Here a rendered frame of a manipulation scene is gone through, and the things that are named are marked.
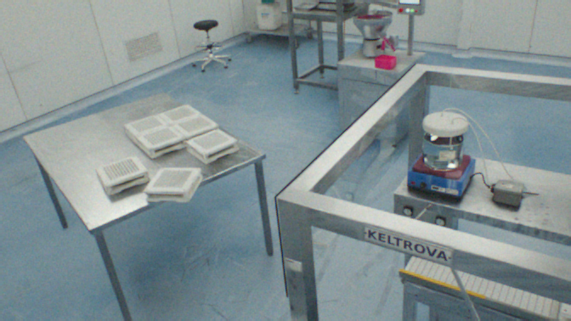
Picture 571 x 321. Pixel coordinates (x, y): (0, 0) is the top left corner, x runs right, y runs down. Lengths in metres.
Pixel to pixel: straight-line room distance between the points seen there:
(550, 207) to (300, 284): 0.95
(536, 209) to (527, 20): 5.20
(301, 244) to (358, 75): 3.44
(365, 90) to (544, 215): 2.98
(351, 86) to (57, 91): 3.59
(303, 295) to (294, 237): 0.20
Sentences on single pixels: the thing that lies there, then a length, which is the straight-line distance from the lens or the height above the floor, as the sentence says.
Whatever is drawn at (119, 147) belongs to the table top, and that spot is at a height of 0.82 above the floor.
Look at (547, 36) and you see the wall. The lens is 6.96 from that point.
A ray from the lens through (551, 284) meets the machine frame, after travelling 1.09.
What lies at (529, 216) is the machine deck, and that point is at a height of 1.24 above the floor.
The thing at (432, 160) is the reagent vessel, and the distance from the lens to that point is 1.86.
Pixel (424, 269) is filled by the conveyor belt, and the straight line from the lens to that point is 2.24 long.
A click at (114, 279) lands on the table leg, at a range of 2.99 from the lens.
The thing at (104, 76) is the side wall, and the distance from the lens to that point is 6.90.
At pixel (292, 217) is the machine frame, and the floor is 1.56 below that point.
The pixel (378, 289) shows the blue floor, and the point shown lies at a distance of 3.27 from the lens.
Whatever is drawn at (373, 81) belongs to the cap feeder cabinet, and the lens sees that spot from 4.56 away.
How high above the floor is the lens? 2.29
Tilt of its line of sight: 30 degrees down
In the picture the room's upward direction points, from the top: 6 degrees counter-clockwise
